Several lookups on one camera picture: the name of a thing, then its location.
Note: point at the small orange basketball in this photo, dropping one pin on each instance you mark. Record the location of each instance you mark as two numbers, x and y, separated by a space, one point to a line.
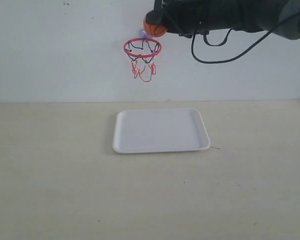
154 30

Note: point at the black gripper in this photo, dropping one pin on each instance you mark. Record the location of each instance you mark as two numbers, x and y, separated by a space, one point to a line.
187 17

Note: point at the clear suction cup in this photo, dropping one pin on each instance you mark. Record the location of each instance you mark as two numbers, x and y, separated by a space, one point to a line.
143 34

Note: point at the white plastic tray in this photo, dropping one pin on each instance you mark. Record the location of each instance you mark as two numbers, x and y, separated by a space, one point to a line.
161 130

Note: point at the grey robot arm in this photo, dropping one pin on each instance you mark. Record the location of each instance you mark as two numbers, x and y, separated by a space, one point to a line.
284 18

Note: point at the red mini basketball hoop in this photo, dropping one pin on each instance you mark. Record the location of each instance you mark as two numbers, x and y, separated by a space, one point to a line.
141 52

